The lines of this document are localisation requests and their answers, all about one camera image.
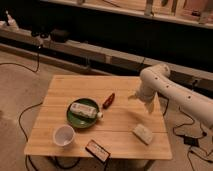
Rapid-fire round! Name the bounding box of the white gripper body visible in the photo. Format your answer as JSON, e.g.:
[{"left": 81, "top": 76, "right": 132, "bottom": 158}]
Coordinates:
[{"left": 135, "top": 83, "right": 156, "bottom": 103}]

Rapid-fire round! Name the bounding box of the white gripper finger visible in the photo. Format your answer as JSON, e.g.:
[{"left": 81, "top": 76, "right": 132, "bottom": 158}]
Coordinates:
[
  {"left": 145, "top": 101, "right": 155, "bottom": 114},
  {"left": 128, "top": 95, "right": 137, "bottom": 100}
]

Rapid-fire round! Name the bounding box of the red pepper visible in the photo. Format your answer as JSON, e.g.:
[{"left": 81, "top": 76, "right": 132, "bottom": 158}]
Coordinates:
[{"left": 102, "top": 93, "right": 115, "bottom": 109}]

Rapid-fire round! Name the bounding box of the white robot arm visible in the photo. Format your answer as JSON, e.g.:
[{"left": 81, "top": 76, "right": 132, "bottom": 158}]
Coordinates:
[{"left": 129, "top": 63, "right": 213, "bottom": 131}]

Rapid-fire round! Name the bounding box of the white sponge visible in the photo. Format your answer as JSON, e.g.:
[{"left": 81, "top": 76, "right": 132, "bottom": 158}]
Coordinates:
[{"left": 133, "top": 124, "right": 153, "bottom": 145}]

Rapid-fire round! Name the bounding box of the black power adapter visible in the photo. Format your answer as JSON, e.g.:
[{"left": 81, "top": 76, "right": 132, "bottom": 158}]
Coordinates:
[{"left": 184, "top": 137, "right": 199, "bottom": 147}]

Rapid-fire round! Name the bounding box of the white plastic bottle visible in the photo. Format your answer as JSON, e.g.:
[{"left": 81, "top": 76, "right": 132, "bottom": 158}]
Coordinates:
[{"left": 70, "top": 102, "right": 103, "bottom": 118}]

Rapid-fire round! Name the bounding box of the green plate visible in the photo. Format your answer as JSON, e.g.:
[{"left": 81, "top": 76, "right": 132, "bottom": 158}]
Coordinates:
[{"left": 66, "top": 98, "right": 102, "bottom": 129}]

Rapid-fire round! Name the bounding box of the wooden table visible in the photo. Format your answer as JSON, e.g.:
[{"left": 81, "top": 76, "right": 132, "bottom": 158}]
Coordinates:
[{"left": 24, "top": 75, "right": 172, "bottom": 160}]

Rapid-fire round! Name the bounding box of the black rectangular box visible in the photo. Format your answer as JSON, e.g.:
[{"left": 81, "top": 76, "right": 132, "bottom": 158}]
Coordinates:
[{"left": 85, "top": 140, "right": 110, "bottom": 163}]

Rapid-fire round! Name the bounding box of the white cup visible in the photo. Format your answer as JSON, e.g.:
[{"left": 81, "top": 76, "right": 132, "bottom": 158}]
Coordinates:
[{"left": 52, "top": 125, "right": 75, "bottom": 147}]

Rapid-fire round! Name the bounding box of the black device on ledge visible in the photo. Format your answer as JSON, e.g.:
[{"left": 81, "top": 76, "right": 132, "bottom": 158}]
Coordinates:
[{"left": 50, "top": 29, "right": 69, "bottom": 43}]

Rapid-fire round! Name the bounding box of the black cable on floor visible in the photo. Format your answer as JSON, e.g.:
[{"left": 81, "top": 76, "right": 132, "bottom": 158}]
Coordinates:
[{"left": 0, "top": 46, "right": 44, "bottom": 171}]

